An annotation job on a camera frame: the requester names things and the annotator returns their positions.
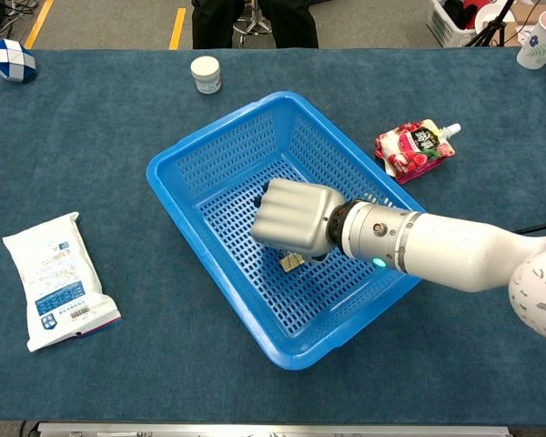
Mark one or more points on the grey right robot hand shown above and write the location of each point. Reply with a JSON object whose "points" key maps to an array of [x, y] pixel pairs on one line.
{"points": [[296, 216]]}

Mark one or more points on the gold binder clip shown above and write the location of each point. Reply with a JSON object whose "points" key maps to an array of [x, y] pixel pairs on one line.
{"points": [[291, 264]]}

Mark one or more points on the red drink pouch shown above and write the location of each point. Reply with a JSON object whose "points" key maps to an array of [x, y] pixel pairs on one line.
{"points": [[414, 150]]}

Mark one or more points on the blue perforated plastic basket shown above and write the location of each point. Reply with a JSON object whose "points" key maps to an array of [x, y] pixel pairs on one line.
{"points": [[296, 359]]}

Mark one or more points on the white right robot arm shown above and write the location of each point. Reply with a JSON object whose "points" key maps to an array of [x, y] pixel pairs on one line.
{"points": [[446, 250]]}

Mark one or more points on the white plastic laundry basket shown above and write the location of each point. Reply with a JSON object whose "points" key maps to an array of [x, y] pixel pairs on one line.
{"points": [[441, 27]]}

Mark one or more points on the small white lidded jar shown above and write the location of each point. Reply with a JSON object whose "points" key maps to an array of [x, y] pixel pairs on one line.
{"points": [[205, 73]]}

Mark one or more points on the chrome stool base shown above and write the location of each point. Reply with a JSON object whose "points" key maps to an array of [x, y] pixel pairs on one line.
{"points": [[252, 25]]}

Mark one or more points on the person in black trousers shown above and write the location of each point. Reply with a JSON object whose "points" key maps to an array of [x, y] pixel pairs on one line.
{"points": [[214, 23]]}

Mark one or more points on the yellow floor tape strip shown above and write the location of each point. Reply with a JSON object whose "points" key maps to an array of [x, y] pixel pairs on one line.
{"points": [[177, 27], [38, 25]]}

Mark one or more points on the blue felt table cloth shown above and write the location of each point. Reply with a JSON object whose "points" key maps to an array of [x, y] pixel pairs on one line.
{"points": [[73, 136]]}

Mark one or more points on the white blue printed packet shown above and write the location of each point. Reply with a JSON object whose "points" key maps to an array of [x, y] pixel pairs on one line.
{"points": [[54, 277]]}

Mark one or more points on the white bowl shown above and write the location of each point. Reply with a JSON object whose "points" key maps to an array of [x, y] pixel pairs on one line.
{"points": [[487, 18]]}

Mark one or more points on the red cloth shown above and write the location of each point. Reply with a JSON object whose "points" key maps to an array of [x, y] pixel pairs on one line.
{"points": [[475, 7]]}

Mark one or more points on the black tripod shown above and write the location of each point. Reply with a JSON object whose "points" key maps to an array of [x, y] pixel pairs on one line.
{"points": [[500, 13]]}

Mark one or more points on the floral print paper cup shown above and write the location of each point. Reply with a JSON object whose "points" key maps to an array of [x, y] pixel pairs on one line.
{"points": [[539, 45]]}

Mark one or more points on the cardboard box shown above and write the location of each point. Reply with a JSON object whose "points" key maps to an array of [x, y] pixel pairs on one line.
{"points": [[525, 16]]}

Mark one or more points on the blue white snake puzzle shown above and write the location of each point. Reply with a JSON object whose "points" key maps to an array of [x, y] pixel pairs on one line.
{"points": [[11, 59]]}

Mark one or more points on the aluminium table edge rail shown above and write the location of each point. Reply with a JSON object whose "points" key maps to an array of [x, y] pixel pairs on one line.
{"points": [[273, 430]]}

